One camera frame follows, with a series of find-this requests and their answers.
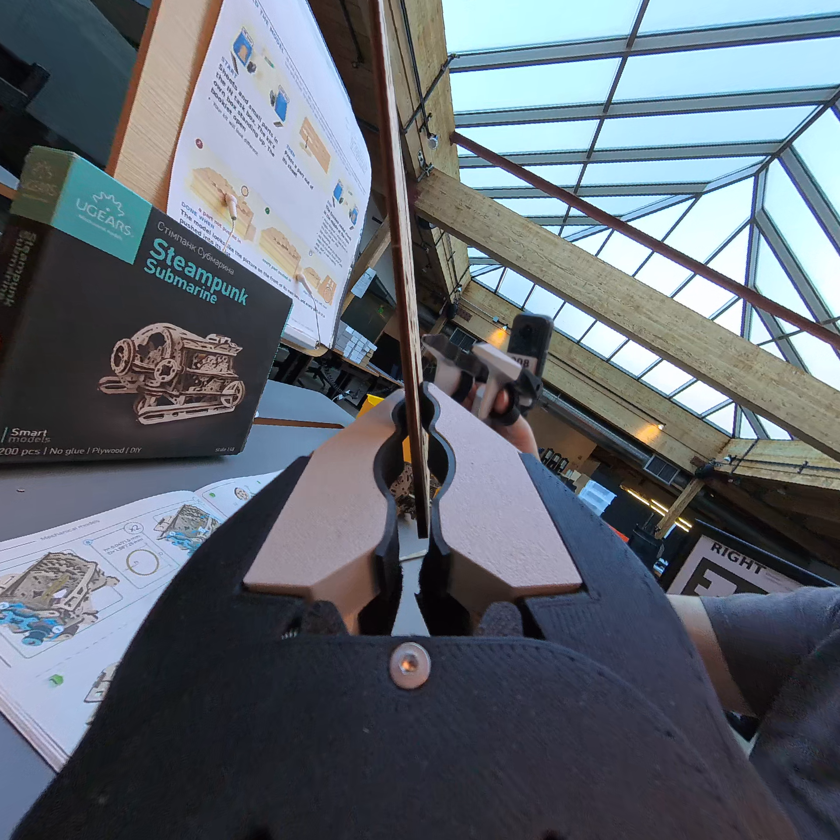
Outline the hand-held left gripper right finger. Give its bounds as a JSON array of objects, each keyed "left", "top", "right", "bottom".
[{"left": 424, "top": 384, "right": 584, "bottom": 626}]

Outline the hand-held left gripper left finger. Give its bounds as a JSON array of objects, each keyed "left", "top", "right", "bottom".
[{"left": 244, "top": 387, "right": 414, "bottom": 634}]

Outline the plywood model parts sheet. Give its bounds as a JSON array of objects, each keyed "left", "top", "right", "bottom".
[{"left": 367, "top": 0, "right": 442, "bottom": 540}]

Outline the person's right forearm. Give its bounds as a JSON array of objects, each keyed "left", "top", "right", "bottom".
[{"left": 666, "top": 586, "right": 840, "bottom": 840}]

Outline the dark model kit box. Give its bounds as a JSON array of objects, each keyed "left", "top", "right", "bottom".
[{"left": 0, "top": 146, "right": 294, "bottom": 464}]

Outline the person's right hand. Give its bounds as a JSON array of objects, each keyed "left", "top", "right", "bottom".
[{"left": 492, "top": 390, "right": 542, "bottom": 462}]

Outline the stack of white boxes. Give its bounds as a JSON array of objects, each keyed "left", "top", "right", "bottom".
[{"left": 333, "top": 323, "right": 379, "bottom": 363}]

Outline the open instruction booklet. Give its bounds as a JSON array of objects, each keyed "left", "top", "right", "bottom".
[{"left": 0, "top": 469, "right": 283, "bottom": 772}]

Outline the black framed marker board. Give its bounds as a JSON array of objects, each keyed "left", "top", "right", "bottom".
[{"left": 666, "top": 535, "right": 811, "bottom": 598}]

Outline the white instruction sheet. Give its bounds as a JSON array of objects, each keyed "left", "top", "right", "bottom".
[{"left": 167, "top": 0, "right": 373, "bottom": 349}]

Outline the wooden backing board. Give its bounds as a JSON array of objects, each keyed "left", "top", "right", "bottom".
[{"left": 106, "top": 0, "right": 227, "bottom": 198}]

